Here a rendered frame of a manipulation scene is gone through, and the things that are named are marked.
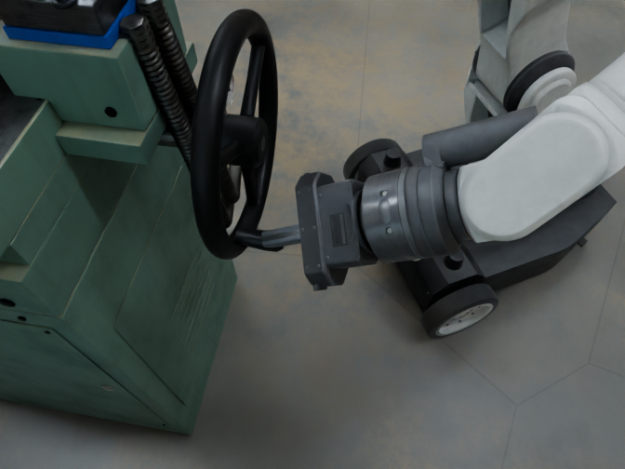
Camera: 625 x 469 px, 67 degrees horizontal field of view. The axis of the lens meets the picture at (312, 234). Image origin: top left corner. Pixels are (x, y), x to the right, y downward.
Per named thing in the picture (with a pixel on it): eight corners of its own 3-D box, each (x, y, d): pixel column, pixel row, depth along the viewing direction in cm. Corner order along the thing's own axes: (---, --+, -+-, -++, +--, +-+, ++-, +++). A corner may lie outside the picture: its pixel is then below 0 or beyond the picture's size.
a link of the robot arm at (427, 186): (443, 247, 50) (562, 230, 44) (414, 266, 41) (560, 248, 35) (423, 142, 50) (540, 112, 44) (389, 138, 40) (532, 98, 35)
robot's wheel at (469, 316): (413, 310, 115) (425, 328, 132) (422, 328, 113) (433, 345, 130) (488, 273, 113) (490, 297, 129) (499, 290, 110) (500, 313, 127)
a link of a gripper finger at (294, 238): (258, 239, 52) (305, 231, 49) (274, 240, 55) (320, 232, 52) (259, 253, 52) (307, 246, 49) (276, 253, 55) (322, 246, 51)
